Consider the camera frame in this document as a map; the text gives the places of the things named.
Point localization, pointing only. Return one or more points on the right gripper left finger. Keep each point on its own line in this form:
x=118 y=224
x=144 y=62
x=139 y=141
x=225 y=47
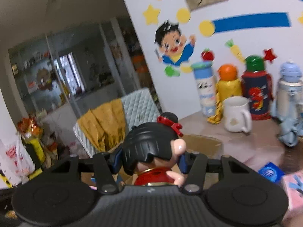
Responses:
x=105 y=166

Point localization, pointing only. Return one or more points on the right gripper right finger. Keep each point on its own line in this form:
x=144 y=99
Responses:
x=194 y=167

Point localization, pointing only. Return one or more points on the black-haired doll figure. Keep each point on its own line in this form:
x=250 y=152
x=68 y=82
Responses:
x=152 y=149

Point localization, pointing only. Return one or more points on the cardboard milk box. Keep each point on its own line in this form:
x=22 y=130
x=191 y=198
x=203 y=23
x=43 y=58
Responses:
x=211 y=147

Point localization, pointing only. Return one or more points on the yellow cloth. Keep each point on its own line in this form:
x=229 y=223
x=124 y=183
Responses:
x=104 y=126

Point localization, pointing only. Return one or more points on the blue orange small box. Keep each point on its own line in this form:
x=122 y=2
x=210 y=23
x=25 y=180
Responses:
x=271 y=172

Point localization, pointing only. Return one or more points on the white mug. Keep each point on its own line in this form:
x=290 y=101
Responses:
x=236 y=115

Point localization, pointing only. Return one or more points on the quilted white chair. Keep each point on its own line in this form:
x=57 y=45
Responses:
x=139 y=107

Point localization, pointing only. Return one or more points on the pink airplane toy box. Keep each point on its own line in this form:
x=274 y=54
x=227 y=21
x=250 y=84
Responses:
x=292 y=184

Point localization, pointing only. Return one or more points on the yellow orange-lid bottle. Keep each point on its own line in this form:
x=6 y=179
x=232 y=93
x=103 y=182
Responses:
x=228 y=85

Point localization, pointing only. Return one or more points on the panda print thermos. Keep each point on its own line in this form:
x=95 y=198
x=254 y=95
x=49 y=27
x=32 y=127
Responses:
x=206 y=86

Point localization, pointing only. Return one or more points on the navy dinosaur bottle green lid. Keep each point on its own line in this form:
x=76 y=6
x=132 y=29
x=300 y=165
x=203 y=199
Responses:
x=257 y=87

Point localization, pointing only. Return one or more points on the light blue strap bottle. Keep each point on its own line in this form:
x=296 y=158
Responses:
x=287 y=104

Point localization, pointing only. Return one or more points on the cartoon boy wall sticker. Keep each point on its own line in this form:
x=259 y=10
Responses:
x=174 y=48

